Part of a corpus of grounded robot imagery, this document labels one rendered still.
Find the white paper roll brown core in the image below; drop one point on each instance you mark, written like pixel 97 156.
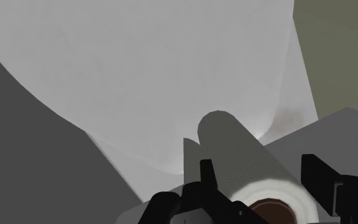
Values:
pixel 243 161

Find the white toilet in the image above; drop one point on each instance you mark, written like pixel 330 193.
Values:
pixel 135 77

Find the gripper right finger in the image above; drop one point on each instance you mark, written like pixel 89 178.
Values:
pixel 352 195

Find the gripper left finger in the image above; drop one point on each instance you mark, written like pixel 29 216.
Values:
pixel 197 198

